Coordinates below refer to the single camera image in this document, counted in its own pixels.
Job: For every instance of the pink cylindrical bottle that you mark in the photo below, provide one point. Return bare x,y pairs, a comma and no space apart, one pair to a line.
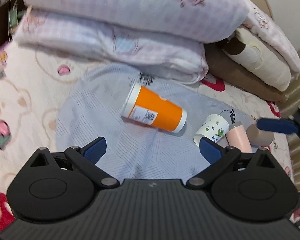
238,138

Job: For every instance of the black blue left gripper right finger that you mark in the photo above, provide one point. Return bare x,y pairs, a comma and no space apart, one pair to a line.
245,186

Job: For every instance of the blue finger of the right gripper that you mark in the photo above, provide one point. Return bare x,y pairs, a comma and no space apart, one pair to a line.
284,126

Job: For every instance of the brown cream pillow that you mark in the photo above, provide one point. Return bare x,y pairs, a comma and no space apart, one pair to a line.
249,63

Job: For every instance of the cartoon print bed sheet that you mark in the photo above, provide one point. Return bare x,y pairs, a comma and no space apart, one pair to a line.
36,82

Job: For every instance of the white floral paper cup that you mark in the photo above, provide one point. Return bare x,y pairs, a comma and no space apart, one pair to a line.
214,128

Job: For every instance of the pink checkered folded quilt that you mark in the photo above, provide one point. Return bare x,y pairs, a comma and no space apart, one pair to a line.
162,37

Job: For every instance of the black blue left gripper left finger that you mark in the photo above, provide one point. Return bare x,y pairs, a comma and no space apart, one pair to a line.
55,186

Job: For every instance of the brown paper cup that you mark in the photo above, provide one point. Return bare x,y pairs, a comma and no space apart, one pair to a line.
259,137

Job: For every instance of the grey textured cloth mat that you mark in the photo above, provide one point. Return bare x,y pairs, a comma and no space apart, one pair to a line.
133,149

